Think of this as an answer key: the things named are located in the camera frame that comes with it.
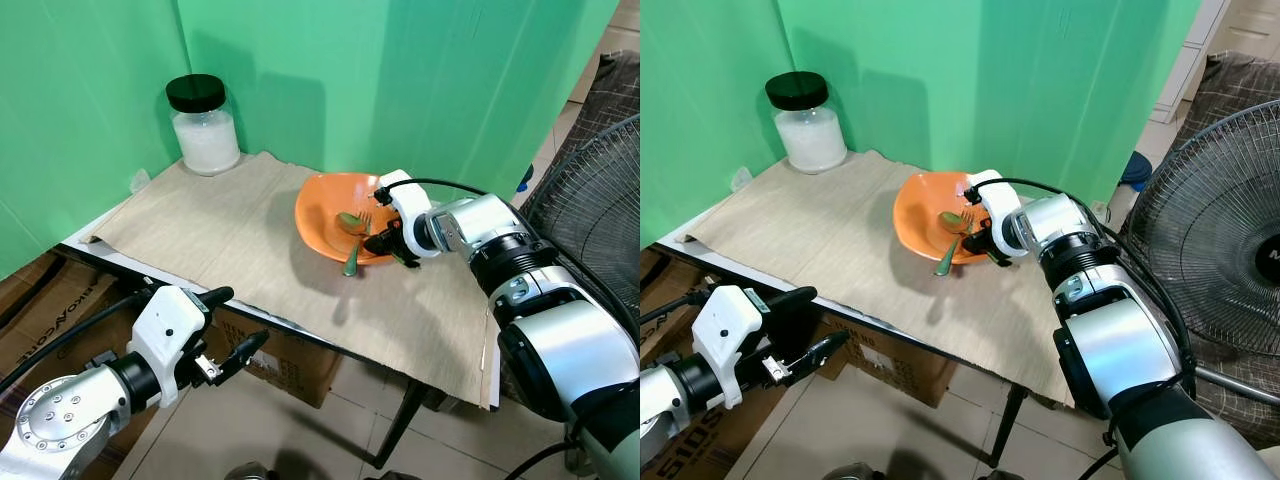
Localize green fork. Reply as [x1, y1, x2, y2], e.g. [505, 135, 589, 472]
[934, 208, 977, 279]
[342, 210, 375, 279]

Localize small brown cardboard box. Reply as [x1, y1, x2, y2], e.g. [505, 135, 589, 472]
[205, 308, 347, 410]
[828, 318, 958, 407]

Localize beige woven table cloth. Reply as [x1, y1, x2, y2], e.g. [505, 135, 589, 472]
[80, 151, 502, 411]
[685, 149, 1077, 407]

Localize orange plate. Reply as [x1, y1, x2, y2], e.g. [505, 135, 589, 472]
[892, 170, 1003, 267]
[294, 172, 407, 267]

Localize large printed cardboard box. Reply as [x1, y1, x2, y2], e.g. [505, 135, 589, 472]
[640, 250, 776, 480]
[0, 252, 153, 403]

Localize glass jar with black lid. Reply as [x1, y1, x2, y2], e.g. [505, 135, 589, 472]
[765, 71, 849, 176]
[165, 73, 242, 178]

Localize green backdrop cloth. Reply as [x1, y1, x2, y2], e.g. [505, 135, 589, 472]
[0, 0, 622, 283]
[640, 0, 1202, 251]

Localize brown patterned fabric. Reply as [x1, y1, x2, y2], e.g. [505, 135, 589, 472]
[538, 50, 641, 206]
[1168, 50, 1280, 173]

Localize white cabinet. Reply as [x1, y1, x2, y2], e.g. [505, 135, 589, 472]
[1150, 0, 1233, 126]

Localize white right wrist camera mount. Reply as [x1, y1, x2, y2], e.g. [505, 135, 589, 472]
[964, 169, 1032, 259]
[377, 169, 442, 260]

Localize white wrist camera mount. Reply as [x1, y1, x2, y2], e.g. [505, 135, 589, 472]
[692, 285, 769, 409]
[377, 169, 442, 260]
[128, 285, 211, 409]
[964, 169, 1032, 259]

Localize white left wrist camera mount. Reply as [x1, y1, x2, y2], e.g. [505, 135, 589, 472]
[128, 285, 211, 409]
[692, 285, 769, 409]

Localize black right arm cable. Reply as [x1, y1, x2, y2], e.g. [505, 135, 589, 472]
[963, 176, 1199, 386]
[373, 177, 641, 347]

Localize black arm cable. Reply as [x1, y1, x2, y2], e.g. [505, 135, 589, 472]
[963, 176, 1199, 386]
[0, 288, 153, 397]
[640, 290, 723, 329]
[373, 177, 641, 347]

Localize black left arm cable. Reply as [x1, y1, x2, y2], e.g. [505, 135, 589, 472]
[0, 288, 153, 397]
[640, 290, 723, 329]

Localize black wire-guard floor fan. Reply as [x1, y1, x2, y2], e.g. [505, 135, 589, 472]
[519, 114, 641, 313]
[1124, 98, 1280, 413]

